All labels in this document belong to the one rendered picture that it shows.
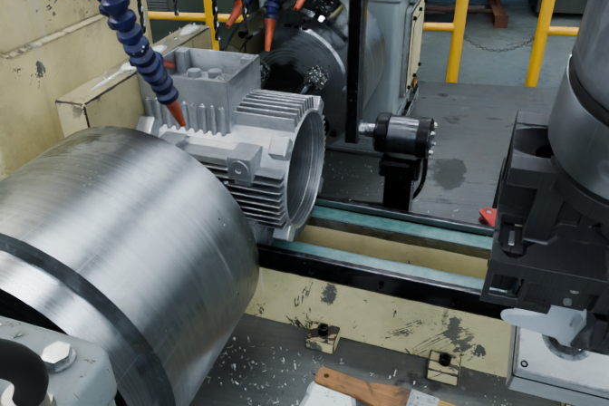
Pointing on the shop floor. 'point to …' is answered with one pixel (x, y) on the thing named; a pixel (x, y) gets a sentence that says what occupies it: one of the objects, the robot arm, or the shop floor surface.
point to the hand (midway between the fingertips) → (575, 326)
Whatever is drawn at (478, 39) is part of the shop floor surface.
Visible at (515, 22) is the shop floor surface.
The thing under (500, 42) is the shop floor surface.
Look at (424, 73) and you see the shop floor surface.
